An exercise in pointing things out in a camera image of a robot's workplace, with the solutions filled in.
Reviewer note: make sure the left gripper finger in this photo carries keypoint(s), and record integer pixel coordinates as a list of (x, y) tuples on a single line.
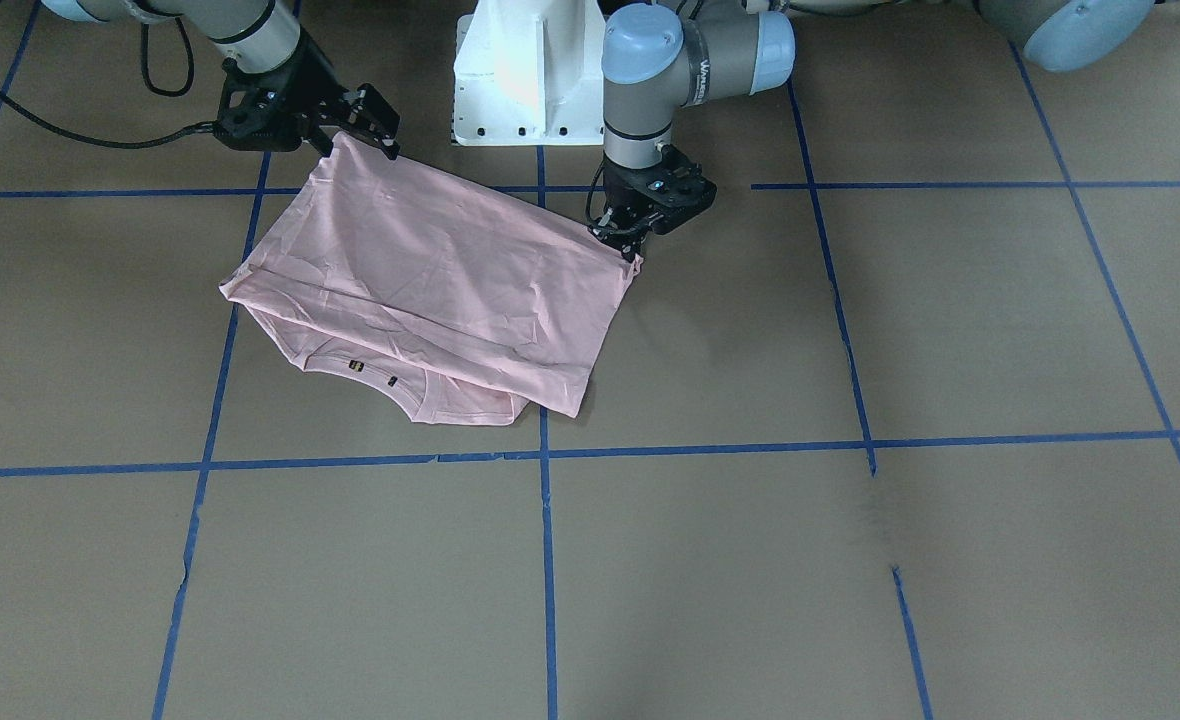
[(625, 234)]

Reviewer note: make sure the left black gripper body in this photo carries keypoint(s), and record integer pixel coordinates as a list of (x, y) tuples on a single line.
[(622, 219)]

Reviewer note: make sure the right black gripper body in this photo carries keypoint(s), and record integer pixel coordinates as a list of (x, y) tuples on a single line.
[(302, 84)]

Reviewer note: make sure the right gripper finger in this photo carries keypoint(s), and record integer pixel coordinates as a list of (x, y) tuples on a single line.
[(376, 135), (366, 103)]

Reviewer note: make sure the pink Snoopy t-shirt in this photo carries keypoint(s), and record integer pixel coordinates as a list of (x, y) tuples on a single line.
[(461, 304)]

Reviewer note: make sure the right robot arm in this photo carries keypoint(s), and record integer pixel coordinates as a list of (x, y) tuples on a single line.
[(260, 35)]

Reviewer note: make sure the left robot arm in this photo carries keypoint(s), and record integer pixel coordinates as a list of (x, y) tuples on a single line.
[(661, 57)]

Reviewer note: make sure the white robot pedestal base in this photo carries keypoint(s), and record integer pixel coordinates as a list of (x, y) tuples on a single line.
[(529, 73)]

